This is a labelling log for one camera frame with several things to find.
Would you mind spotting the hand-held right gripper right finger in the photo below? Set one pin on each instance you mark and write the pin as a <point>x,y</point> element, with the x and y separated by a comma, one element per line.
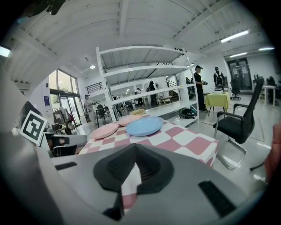
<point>175,175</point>

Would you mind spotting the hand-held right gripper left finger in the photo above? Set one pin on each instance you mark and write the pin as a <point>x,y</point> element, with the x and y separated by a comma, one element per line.
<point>87,173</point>

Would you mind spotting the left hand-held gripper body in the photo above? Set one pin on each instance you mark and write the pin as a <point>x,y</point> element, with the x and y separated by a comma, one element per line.
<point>34,127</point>

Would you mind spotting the pink plate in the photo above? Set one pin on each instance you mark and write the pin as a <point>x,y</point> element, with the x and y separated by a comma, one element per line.
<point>105,131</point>
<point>128,120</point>

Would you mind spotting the blue plate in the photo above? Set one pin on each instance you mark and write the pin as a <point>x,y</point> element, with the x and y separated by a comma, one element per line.
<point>145,126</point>

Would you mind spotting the yellow plate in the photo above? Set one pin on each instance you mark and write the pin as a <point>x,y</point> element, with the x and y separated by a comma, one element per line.
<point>137,112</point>

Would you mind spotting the clothes rack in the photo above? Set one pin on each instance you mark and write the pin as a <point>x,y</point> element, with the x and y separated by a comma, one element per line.
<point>63,119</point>

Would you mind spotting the pink white checkered tablecloth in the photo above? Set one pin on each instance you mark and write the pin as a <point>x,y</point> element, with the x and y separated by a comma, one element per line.
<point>186,142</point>

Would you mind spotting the black bag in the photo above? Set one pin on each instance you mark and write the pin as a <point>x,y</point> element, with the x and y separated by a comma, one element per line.
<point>187,113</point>

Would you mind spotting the black office chair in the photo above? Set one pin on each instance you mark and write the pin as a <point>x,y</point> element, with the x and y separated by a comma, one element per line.
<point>238,125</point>

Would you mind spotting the table with yellow cloth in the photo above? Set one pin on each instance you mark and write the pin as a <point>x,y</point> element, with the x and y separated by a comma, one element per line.
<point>217,99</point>

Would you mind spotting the black swivel chair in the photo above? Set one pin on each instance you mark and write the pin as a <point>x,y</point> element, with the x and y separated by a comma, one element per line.
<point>235,89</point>

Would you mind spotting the white metal shelf rack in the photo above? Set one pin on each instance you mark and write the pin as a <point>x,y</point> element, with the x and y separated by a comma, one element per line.
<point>142,70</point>

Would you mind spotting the white desk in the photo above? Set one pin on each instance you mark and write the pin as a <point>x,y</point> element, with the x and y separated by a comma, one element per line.
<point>269,93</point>

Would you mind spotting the long ceiling light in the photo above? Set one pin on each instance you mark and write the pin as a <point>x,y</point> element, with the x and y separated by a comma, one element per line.
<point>234,36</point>

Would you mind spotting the purple wall poster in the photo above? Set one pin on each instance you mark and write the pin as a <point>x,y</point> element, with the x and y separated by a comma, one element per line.
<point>46,103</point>

